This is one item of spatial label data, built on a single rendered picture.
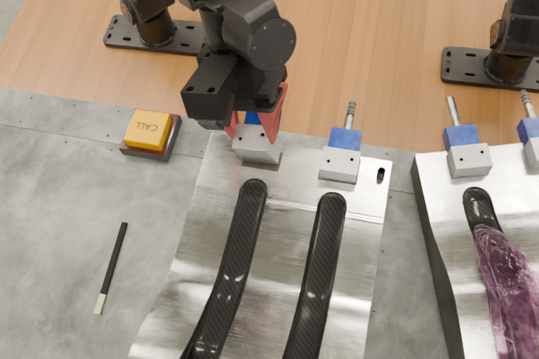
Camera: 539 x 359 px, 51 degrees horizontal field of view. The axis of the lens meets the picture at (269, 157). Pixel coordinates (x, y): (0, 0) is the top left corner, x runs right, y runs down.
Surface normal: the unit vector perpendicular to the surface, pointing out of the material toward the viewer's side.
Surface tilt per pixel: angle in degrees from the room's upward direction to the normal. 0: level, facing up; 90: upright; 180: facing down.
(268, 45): 70
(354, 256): 3
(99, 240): 0
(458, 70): 0
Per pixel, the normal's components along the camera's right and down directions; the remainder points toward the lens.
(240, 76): -0.29, 0.65
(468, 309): -0.08, -0.33
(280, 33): 0.54, 0.48
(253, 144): -0.29, -0.33
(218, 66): -0.16, -0.76
